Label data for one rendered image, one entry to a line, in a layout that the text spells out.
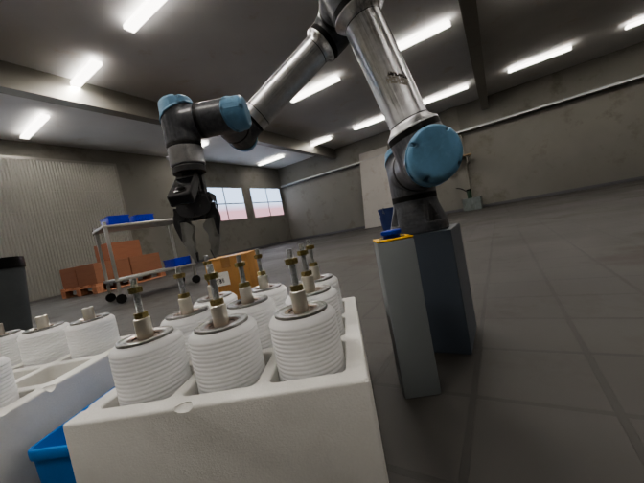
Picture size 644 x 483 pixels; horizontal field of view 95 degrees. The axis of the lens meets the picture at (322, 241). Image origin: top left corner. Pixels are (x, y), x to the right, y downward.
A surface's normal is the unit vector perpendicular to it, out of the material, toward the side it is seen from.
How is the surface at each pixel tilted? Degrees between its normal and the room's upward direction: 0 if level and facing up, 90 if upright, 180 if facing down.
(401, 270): 90
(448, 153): 97
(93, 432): 90
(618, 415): 0
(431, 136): 97
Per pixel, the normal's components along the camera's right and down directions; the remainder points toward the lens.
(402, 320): -0.07, 0.06
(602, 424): -0.19, -0.98
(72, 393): 0.98, -0.18
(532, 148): -0.51, 0.14
